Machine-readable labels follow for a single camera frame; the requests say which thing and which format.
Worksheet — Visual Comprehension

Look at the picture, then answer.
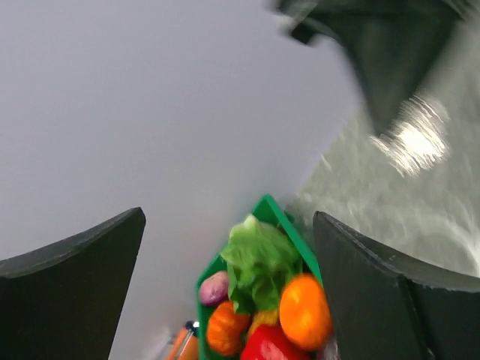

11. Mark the yellow pepper toy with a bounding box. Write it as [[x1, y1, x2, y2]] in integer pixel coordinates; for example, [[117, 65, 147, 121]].
[[247, 309, 279, 338]]

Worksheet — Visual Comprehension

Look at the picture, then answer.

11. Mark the green lettuce toy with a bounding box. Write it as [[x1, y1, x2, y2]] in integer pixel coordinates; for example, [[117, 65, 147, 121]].
[[220, 214, 303, 314]]

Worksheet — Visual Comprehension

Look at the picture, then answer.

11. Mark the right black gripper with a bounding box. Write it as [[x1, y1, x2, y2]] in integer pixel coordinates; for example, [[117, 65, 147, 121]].
[[273, 1, 465, 134]]

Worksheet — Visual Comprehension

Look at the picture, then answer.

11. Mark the orange cylinder bottle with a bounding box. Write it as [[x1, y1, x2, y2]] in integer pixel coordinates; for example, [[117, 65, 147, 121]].
[[166, 320, 200, 360]]

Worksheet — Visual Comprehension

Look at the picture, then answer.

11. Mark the purple onion toy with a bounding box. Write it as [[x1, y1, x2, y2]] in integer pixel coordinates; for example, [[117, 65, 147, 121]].
[[198, 271, 229, 307]]

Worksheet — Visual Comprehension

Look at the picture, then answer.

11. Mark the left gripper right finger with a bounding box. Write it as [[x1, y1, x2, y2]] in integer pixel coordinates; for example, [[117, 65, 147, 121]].
[[313, 211, 479, 360]]

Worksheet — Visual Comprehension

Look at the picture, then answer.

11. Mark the orange fruit toy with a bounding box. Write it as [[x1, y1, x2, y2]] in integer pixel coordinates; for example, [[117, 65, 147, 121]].
[[279, 273, 333, 352]]

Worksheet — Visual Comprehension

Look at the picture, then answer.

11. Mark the red bell pepper toy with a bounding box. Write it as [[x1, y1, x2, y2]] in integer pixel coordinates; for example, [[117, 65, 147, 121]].
[[240, 325, 311, 360]]

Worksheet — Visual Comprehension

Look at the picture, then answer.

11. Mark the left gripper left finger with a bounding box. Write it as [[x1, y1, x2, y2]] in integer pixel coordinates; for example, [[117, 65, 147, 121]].
[[1, 207, 146, 359]]

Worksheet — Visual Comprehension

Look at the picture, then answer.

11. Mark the small orange pumpkin toy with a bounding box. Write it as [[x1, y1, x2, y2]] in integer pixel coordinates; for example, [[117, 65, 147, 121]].
[[205, 301, 251, 357]]

